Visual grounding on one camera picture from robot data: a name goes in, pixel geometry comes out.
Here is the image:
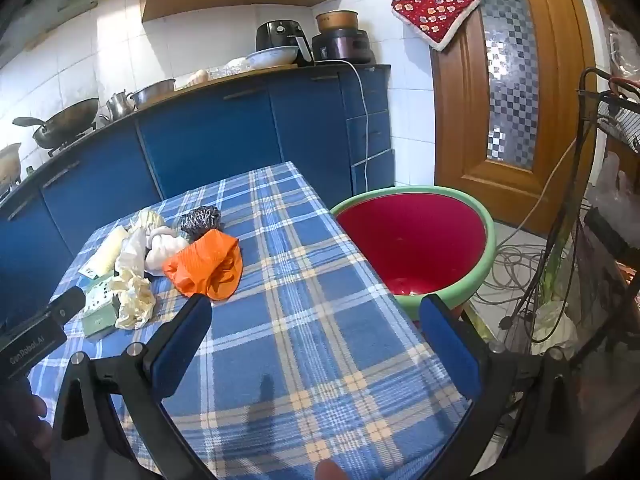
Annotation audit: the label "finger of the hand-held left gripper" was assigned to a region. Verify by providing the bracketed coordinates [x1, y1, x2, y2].
[47, 286, 86, 323]

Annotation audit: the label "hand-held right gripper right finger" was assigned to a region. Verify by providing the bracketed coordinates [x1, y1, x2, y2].
[419, 294, 591, 480]

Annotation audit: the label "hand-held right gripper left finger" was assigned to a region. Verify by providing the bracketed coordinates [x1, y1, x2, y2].
[50, 292, 213, 480]

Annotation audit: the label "green cardboard box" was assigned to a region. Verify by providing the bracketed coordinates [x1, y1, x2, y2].
[80, 277, 123, 338]

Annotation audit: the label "yellow sponge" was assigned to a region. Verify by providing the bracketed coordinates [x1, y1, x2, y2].
[92, 225, 130, 277]

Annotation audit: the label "white plastic wrapper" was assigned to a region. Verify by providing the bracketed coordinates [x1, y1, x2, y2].
[116, 230, 149, 273]

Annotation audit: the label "orange plastic bag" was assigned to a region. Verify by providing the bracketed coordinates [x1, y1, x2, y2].
[163, 229, 245, 302]

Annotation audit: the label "white knit glove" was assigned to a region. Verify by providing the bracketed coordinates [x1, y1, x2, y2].
[145, 226, 191, 277]

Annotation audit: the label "red basin with green rim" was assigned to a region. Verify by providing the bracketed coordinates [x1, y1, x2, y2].
[330, 186, 497, 321]

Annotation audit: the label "crumpled cream paper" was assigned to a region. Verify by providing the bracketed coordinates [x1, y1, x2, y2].
[111, 267, 157, 331]

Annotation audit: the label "white plastic bag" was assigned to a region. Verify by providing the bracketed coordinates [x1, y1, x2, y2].
[530, 300, 578, 346]

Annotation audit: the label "pale cabbage piece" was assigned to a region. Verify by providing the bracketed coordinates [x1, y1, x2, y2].
[131, 208, 166, 233]

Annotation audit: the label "blue plaid tablecloth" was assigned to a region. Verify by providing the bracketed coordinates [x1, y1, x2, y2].
[27, 161, 483, 480]

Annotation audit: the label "steel wool scrubber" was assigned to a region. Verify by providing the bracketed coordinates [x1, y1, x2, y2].
[179, 205, 223, 242]

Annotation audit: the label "clay pot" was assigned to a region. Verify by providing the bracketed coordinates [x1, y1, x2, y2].
[0, 142, 23, 186]

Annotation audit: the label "gas stove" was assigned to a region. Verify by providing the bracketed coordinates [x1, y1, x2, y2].
[47, 122, 98, 157]

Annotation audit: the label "black wok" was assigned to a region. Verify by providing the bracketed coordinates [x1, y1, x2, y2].
[12, 97, 101, 150]

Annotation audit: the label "steel kettle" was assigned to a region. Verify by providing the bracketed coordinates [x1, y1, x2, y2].
[99, 90, 136, 121]

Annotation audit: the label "wooden door with glass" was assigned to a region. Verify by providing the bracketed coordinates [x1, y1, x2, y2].
[430, 0, 611, 236]

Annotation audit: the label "blue kitchen base cabinets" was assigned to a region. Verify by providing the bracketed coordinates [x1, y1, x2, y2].
[0, 65, 396, 331]

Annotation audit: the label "clear plastic bag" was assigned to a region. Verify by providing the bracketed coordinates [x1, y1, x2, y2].
[590, 152, 640, 261]

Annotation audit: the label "steel mixing basin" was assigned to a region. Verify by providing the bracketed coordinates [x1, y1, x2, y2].
[131, 79, 177, 109]

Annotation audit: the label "black metal rack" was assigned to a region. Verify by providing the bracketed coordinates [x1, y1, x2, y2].
[545, 67, 640, 366]

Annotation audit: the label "range hood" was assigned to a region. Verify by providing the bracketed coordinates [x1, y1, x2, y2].
[0, 0, 98, 68]

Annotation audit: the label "white patterned bowl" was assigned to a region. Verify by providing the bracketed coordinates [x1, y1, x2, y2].
[245, 46, 299, 71]

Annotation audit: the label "dark rice cooker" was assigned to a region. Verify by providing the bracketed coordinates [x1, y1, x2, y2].
[311, 29, 377, 66]

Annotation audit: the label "black air fryer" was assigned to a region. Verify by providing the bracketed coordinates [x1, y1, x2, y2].
[255, 20, 315, 67]

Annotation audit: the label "gold inner pot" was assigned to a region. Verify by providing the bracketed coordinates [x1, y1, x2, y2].
[315, 10, 361, 33]

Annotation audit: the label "red floral quilted cloth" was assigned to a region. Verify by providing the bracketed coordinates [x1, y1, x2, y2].
[390, 0, 483, 52]

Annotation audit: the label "grey cable bundle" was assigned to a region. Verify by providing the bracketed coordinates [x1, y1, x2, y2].
[475, 240, 556, 306]

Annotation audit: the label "white power cable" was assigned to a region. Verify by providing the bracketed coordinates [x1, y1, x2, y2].
[345, 60, 372, 188]

